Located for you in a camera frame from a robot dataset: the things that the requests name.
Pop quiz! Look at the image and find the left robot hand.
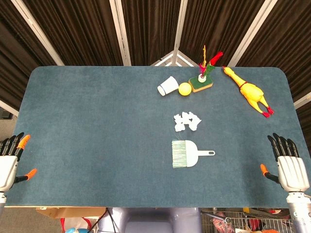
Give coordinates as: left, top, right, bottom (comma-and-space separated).
0, 132, 38, 193

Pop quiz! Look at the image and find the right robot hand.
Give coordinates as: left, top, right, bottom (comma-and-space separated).
260, 133, 311, 194

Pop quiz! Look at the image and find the pale green hand brush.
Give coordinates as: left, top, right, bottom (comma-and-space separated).
171, 140, 216, 168

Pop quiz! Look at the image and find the brown cardboard box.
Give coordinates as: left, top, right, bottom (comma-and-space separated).
36, 206, 106, 219

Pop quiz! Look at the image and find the red white bag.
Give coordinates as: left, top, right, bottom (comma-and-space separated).
60, 216, 93, 233

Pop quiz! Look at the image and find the yellow rubber chicken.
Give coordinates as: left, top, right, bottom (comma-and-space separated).
222, 66, 275, 119

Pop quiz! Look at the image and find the blue felt table cover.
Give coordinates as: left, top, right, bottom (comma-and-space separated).
4, 65, 307, 209

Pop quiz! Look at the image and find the green yellow sponge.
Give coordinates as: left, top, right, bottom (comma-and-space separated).
188, 75, 214, 93

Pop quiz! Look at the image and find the yellow ball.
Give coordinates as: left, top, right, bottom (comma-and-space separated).
178, 82, 192, 97

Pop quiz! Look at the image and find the colourful feather shuttlecock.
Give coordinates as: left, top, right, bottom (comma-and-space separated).
198, 44, 224, 82

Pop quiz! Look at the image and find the grey robot torso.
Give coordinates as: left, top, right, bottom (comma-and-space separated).
97, 207, 202, 233

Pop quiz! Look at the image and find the white paper cup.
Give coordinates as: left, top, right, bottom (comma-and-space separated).
157, 76, 180, 97

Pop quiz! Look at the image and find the dark brown curtain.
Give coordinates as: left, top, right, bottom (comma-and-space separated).
0, 0, 311, 127

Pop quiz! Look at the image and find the white metal frame post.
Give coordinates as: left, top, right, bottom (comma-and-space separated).
109, 0, 132, 67
293, 93, 311, 109
11, 0, 65, 66
173, 0, 189, 66
0, 99, 19, 117
227, 0, 279, 67

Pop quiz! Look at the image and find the metal wire basket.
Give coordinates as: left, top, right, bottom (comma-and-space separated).
201, 209, 297, 233

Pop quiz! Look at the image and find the black cable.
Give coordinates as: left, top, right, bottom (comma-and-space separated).
104, 207, 115, 233

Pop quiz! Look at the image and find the white metal frame base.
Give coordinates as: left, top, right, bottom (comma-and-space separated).
150, 50, 199, 67

